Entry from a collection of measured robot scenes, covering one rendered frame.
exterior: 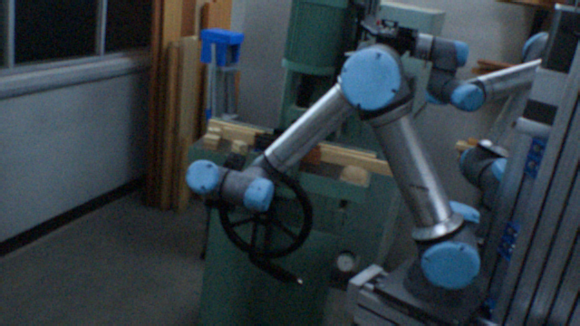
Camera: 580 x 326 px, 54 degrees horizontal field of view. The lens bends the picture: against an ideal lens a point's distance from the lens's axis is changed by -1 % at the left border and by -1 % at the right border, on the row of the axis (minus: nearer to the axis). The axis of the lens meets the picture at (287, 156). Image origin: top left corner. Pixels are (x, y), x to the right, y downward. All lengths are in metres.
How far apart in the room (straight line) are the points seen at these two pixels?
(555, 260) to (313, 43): 0.92
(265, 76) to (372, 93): 3.44
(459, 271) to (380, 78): 0.43
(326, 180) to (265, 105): 2.81
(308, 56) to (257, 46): 2.74
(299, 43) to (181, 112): 1.61
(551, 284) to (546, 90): 0.47
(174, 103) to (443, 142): 1.99
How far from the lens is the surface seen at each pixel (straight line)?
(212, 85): 2.75
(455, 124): 4.23
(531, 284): 1.54
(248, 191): 1.28
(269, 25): 4.49
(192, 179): 1.30
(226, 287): 2.06
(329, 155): 1.95
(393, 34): 1.72
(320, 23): 1.81
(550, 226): 1.49
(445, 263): 1.23
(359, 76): 1.13
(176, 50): 3.25
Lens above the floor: 1.52
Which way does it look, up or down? 19 degrees down
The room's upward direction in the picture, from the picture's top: 9 degrees clockwise
